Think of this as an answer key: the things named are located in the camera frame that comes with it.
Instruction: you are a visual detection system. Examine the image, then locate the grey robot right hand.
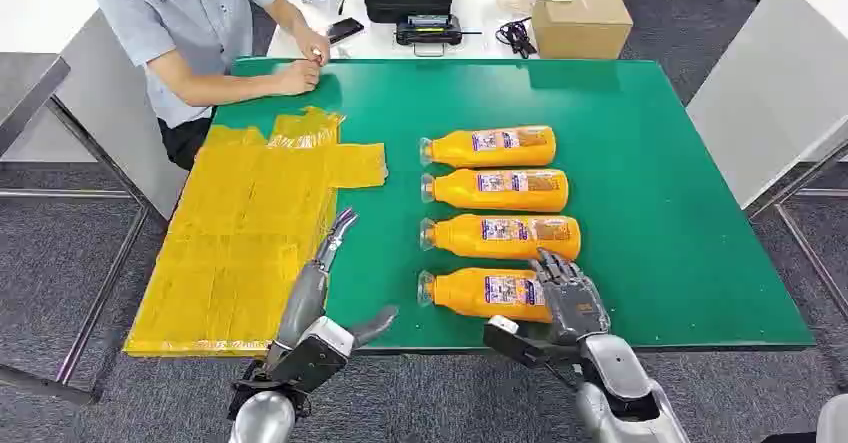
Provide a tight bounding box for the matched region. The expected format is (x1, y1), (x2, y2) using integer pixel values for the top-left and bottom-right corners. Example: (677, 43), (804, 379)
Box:
(528, 247), (612, 349)

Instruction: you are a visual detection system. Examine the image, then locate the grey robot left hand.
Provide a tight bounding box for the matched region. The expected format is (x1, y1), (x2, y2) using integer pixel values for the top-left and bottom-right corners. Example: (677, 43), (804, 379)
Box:
(263, 208), (400, 370)

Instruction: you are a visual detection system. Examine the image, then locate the person's left hand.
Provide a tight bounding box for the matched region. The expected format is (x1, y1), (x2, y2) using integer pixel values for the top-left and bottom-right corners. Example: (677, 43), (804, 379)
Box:
(294, 25), (331, 67)

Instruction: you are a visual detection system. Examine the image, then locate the person's right hand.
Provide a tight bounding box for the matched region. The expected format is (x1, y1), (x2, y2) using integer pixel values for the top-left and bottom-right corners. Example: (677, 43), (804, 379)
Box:
(274, 58), (323, 97)

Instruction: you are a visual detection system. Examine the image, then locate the yellow plastic bag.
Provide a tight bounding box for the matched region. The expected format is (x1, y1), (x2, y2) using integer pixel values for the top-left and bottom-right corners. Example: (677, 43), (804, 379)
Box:
(268, 106), (346, 150)

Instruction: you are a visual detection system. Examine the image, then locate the orange drink bottle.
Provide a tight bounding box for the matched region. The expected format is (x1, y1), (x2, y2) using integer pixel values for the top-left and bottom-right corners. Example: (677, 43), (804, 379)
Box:
(417, 267), (554, 325)
(420, 168), (570, 213)
(419, 125), (558, 170)
(419, 213), (582, 262)

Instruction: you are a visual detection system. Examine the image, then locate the black smartphone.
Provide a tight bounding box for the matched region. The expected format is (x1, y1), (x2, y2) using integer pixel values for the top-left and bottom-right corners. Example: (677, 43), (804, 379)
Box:
(325, 17), (366, 46)

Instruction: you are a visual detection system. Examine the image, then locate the yellow plastic sheet stack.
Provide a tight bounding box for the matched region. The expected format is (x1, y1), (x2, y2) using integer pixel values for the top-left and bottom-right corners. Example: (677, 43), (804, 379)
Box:
(123, 121), (389, 360)

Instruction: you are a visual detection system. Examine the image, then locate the person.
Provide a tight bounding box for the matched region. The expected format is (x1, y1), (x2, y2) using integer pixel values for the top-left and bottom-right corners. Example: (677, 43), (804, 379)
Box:
(92, 0), (333, 171)

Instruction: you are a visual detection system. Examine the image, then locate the white table with side panel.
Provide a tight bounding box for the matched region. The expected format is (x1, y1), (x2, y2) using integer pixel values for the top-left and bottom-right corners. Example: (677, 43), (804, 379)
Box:
(0, 0), (190, 223)

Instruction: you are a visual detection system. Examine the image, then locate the brown cardboard box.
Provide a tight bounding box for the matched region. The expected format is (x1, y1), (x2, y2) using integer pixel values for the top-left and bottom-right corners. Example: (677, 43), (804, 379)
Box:
(531, 0), (635, 62)

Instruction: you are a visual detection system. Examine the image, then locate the white table with metal legs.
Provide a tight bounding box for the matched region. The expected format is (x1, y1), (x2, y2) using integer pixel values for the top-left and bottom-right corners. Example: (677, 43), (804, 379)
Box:
(685, 0), (848, 322)

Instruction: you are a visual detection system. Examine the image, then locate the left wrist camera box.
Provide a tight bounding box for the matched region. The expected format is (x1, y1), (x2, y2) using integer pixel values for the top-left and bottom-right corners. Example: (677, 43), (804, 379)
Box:
(264, 315), (357, 395)

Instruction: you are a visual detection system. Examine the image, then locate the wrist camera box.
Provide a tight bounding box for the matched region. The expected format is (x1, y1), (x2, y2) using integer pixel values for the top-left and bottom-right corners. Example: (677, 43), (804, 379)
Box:
(482, 315), (584, 370)
(264, 315), (357, 395)

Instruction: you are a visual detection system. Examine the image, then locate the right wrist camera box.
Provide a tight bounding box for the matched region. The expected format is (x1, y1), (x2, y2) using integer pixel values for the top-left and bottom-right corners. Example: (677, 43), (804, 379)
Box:
(482, 315), (584, 370)

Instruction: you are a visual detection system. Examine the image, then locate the black device with handle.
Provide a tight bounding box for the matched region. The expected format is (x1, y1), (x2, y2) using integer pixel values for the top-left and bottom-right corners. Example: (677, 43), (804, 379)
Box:
(394, 14), (482, 58)

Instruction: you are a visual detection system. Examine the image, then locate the black cable bundle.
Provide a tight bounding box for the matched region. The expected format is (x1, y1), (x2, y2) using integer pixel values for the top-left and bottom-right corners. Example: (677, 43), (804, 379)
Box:
(495, 17), (539, 60)

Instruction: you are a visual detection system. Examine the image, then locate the metal table frame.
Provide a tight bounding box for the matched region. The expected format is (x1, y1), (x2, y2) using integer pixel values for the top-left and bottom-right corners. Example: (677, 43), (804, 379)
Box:
(0, 95), (155, 406)

